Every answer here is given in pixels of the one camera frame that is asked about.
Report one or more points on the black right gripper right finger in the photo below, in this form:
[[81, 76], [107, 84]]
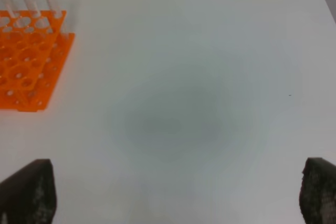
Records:
[[317, 193]]

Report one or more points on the orange test tube rack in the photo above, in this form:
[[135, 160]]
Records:
[[32, 59]]

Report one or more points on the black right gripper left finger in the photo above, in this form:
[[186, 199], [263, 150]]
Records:
[[29, 195]]

